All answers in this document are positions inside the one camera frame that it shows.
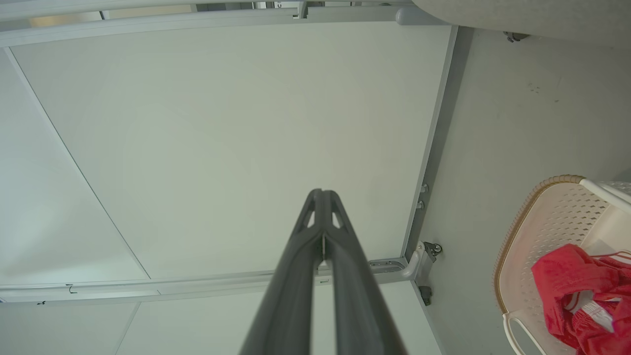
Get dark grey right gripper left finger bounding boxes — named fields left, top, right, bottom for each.
left=240, top=189, right=324, bottom=355

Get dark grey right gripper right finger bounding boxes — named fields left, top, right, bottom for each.
left=323, top=189, right=408, bottom=355

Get red shorts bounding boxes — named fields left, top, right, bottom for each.
left=531, top=244, right=631, bottom=355

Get red and white jersey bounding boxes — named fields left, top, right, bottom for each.
left=563, top=290, right=623, bottom=334

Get grey fabric sofa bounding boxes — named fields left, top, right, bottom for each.
left=412, top=0, right=631, bottom=48

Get grey partition caster wheel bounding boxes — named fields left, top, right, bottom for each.
left=413, top=241, right=443, bottom=287

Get white wheeled partition screen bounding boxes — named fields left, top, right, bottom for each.
left=0, top=0, right=444, bottom=35
left=0, top=282, right=447, bottom=355
left=0, top=11, right=460, bottom=302

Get white perforated laundry basket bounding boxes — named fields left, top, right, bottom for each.
left=493, top=175, right=631, bottom=355

